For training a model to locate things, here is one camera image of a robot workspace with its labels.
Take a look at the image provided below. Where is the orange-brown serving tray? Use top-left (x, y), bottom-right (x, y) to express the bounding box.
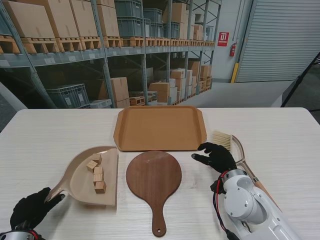
top-left (113, 105), bottom-right (208, 153)

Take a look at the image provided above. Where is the black tripod stand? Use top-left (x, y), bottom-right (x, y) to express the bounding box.
top-left (281, 51), bottom-right (320, 112)

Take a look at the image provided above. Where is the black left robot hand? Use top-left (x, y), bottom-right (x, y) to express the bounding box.
top-left (9, 187), bottom-right (66, 231)

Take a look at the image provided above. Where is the grey roller shutter door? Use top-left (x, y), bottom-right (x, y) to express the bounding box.
top-left (236, 0), bottom-right (320, 83)

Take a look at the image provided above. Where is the dark round wooden cutting board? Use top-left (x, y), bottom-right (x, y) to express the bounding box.
top-left (125, 150), bottom-right (183, 238)

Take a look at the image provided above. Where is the grey metal shelving rack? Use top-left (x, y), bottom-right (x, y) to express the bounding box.
top-left (0, 0), bottom-right (222, 109)

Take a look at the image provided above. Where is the beige plastic dustpan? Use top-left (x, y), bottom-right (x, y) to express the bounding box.
top-left (44, 145), bottom-right (119, 210)

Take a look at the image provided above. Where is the orange wooden pallet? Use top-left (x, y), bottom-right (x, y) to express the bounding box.
top-left (19, 37), bottom-right (61, 54)
top-left (122, 36), bottom-right (146, 48)

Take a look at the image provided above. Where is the red wall sign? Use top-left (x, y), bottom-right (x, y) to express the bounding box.
top-left (217, 31), bottom-right (230, 47)

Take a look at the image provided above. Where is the red black left arm cable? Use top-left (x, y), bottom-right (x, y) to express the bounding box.
top-left (28, 229), bottom-right (42, 240)

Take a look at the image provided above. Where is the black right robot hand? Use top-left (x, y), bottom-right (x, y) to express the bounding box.
top-left (191, 142), bottom-right (238, 174)

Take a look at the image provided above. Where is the large cardboard box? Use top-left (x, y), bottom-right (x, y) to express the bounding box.
top-left (37, 0), bottom-right (80, 38)
top-left (2, 0), bottom-right (56, 40)
top-left (69, 0), bottom-right (99, 38)
top-left (96, 0), bottom-right (121, 38)

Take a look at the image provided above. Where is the red black right arm cable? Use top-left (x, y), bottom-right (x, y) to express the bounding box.
top-left (209, 172), bottom-right (242, 240)

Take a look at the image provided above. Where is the yellow bollard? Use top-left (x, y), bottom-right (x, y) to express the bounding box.
top-left (231, 62), bottom-right (240, 84)

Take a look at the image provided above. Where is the grey plastic crate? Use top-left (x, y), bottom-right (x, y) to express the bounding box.
top-left (163, 21), bottom-right (181, 39)
top-left (114, 0), bottom-right (144, 18)
top-left (149, 21), bottom-right (165, 38)
top-left (116, 16), bottom-right (146, 38)
top-left (46, 83), bottom-right (90, 109)
top-left (143, 7), bottom-right (163, 24)

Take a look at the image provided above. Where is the red black arm cable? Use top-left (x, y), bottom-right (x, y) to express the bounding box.
top-left (28, 229), bottom-right (42, 240)
top-left (209, 172), bottom-right (242, 240)

